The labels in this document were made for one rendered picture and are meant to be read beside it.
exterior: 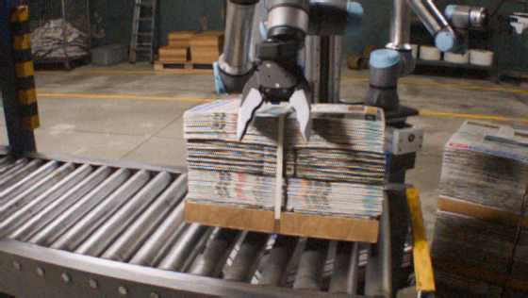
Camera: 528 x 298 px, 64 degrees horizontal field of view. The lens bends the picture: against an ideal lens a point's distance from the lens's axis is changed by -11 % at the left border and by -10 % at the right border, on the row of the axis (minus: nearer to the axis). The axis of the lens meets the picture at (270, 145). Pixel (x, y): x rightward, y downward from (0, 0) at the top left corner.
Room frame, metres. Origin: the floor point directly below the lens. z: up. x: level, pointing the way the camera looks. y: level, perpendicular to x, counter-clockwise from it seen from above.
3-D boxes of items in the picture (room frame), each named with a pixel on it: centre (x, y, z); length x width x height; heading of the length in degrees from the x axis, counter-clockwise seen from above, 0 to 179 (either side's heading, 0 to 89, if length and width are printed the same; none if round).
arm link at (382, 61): (1.84, -0.46, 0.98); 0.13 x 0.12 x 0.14; 141
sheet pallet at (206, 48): (7.68, 1.20, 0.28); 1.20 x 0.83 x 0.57; 78
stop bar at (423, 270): (0.82, -0.31, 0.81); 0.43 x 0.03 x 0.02; 168
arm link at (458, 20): (1.77, -0.75, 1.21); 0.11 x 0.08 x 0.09; 51
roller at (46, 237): (1.00, 0.47, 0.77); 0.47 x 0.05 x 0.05; 168
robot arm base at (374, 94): (1.84, -0.46, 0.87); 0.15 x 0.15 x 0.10
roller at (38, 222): (1.01, 0.53, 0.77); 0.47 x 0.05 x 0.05; 168
